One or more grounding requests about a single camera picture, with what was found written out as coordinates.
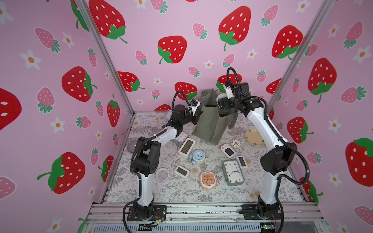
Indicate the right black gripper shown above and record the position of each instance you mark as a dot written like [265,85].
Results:
[225,103]

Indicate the corner aluminium post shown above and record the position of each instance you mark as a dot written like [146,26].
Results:
[105,21]
[320,17]

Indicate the white square analog clock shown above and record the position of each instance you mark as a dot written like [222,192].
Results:
[221,96]

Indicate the large grey-green rectangular clock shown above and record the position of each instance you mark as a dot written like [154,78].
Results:
[232,173]

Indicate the lilac round dish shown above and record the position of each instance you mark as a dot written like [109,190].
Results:
[131,146]

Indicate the aluminium front rail frame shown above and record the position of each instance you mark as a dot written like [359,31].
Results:
[207,218]

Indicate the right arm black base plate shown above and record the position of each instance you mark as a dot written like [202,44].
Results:
[261,212]

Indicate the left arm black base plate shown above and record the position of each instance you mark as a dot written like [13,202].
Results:
[140,213]

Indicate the small patterned round trinket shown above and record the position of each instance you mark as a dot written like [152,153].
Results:
[235,144]

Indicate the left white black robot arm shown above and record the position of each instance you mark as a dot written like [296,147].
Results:
[145,159]

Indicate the right corner aluminium post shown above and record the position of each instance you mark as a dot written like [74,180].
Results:
[320,17]

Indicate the small light blue clock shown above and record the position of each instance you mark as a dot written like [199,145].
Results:
[168,115]

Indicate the blue twin-bell alarm clock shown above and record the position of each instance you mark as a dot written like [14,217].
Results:
[198,157]

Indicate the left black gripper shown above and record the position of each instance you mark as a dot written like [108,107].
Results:
[195,116]

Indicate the lilac round alarm clock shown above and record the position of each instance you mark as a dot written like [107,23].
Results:
[162,175]

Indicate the peach cat-face clock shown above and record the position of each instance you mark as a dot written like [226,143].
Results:
[208,180]

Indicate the grey-green canvas tote bag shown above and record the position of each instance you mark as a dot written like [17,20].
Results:
[214,121]

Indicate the small white square digital clock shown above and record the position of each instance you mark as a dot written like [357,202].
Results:
[182,172]

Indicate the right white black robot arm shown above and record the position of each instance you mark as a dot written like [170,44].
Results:
[276,161]

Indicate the cream floral plate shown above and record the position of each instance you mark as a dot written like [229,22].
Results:
[253,137]

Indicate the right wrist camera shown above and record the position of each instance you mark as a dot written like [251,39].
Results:
[229,92]

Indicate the left corner aluminium post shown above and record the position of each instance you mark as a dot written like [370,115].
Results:
[105,21]

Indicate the grey square analog clock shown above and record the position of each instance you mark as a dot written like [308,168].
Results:
[181,138]

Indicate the white digital clock green screen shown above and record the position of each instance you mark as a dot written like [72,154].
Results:
[186,148]

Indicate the white timer orange button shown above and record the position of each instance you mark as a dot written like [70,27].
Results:
[228,151]

